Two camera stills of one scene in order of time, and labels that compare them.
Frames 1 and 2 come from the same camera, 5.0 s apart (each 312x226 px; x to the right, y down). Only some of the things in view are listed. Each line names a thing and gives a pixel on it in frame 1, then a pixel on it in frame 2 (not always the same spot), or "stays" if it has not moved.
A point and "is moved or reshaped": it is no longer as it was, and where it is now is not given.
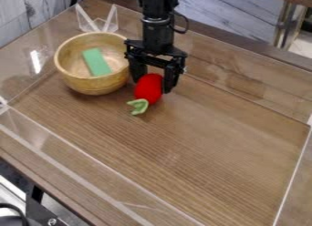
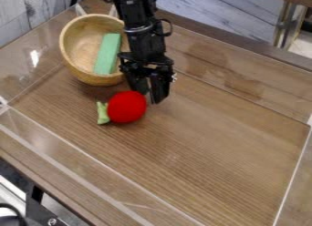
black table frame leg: (38, 214) stays
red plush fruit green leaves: (148, 89) is moved or reshaped
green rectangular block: (98, 64) → (108, 54)
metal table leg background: (291, 22) stays
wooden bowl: (93, 62) → (77, 45)
